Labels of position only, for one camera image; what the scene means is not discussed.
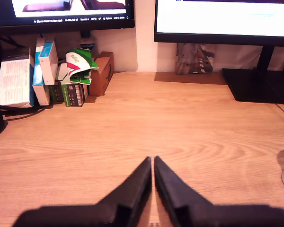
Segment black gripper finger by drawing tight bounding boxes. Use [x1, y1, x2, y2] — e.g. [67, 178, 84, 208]
[96, 156, 153, 227]
[154, 155, 214, 227]

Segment cardboard box sunglasses print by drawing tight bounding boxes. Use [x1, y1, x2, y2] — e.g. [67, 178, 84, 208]
[89, 51, 115, 96]

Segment dark green box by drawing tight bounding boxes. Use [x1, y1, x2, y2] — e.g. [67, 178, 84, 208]
[48, 81, 64, 104]

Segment green white crumpled bag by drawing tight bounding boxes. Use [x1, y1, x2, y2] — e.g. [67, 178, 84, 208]
[65, 48, 99, 85]

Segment blue and white box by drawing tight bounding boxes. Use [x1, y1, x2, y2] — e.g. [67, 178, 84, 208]
[32, 37, 50, 106]

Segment large white printed box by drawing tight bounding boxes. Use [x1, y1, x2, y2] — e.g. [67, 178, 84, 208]
[0, 47, 35, 108]

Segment black Huawei monitor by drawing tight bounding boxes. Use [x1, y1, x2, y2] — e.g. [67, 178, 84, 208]
[153, 0, 284, 105]

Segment black computer monitor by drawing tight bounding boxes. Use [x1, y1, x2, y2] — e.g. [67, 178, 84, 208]
[0, 0, 135, 34]

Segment thin black desk cable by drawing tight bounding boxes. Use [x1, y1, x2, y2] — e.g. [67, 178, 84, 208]
[0, 105, 54, 122]

